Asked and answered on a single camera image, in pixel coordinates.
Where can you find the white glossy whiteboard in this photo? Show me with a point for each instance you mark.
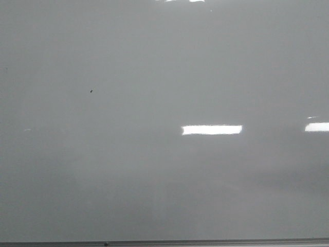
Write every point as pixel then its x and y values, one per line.
pixel 163 120

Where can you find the grey aluminium whiteboard frame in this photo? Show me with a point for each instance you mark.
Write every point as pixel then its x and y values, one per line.
pixel 241 242

